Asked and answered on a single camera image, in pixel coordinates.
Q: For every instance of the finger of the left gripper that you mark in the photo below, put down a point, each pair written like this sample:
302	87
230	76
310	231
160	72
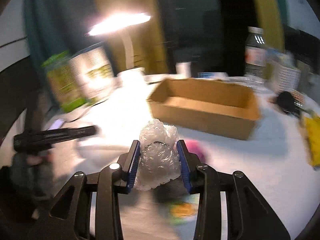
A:
43	140

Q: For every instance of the brown cardboard box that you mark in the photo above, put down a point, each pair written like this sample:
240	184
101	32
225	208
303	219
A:
209	106

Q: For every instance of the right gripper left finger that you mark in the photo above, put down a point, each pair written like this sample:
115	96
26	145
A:
117	178

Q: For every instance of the black round pouch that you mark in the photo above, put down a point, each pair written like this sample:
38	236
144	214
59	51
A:
287	103

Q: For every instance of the clear bubble wrap ball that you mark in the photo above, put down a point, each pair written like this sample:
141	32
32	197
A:
159	162

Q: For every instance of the white desk lamp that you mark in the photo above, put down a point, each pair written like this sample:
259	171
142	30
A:
119	22

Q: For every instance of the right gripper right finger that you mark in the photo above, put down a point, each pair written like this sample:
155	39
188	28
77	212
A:
200	178

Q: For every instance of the clear water bottle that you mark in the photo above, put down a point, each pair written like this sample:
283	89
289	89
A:
255	53

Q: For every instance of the pink plush toy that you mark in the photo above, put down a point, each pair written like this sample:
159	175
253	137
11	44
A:
194	147

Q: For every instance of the white plastic basket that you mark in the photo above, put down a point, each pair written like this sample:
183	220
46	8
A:
285	76

